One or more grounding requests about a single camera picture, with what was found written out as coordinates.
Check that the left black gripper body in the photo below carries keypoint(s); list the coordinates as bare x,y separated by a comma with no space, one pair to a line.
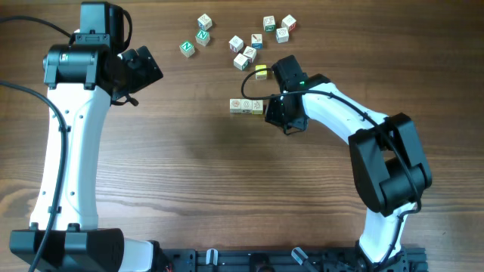
139,72

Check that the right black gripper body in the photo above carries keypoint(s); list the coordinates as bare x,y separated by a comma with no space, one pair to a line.
277,112

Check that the yellow sided picture block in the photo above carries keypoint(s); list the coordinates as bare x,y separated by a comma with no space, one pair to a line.
258,107

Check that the black picture wooden block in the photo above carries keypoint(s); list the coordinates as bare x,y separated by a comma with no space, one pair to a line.
246,106

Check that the red picture wooden block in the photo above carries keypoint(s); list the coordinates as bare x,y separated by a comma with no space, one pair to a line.
235,106

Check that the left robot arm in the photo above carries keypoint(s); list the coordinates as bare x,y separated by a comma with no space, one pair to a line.
63,232

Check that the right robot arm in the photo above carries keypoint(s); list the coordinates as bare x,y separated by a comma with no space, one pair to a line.
389,166

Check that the yellow wooden block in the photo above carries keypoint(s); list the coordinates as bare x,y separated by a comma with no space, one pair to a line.
261,72

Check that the teal sided wooden block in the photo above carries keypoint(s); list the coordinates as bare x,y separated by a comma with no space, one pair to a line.
241,62

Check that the lower green N block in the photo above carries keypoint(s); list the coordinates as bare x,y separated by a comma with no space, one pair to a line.
187,48

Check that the green n block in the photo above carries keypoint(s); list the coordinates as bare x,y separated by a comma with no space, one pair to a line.
202,37
187,48

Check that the red pattern tilted block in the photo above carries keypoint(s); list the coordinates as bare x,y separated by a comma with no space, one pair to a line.
250,53

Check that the blue sided picture block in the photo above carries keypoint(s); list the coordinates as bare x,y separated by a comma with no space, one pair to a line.
282,35

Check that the blue brush picture block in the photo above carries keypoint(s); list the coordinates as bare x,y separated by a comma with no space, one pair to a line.
256,41

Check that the white red-sided block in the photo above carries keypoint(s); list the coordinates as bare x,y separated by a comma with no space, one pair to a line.
236,44

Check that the upper green N block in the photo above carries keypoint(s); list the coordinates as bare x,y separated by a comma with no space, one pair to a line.
202,37

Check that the green Z wooden block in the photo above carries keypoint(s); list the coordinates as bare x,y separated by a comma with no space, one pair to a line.
269,24

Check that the red sided corner block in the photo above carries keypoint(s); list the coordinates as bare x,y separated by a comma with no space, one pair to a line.
289,22

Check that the blue pattern wooden block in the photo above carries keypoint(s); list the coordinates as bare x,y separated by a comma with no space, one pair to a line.
204,22

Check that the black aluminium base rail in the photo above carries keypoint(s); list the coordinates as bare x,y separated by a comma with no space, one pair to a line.
213,260

